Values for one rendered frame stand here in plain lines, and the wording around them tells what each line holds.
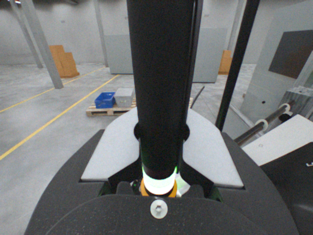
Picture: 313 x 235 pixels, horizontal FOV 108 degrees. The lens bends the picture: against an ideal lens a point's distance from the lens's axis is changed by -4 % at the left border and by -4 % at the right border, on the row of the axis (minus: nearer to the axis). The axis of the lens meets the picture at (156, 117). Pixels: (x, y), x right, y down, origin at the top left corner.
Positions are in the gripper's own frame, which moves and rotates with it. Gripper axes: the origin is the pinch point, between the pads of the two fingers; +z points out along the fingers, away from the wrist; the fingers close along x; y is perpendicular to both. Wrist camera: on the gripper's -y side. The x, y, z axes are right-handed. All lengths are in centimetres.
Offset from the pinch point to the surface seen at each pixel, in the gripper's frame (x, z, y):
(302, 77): 55, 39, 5
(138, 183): -6.6, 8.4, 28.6
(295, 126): 41.0, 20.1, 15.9
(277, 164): 19.8, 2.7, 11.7
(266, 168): 18.6, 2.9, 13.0
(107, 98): -161, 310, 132
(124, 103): -95, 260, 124
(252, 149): 32.1, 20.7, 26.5
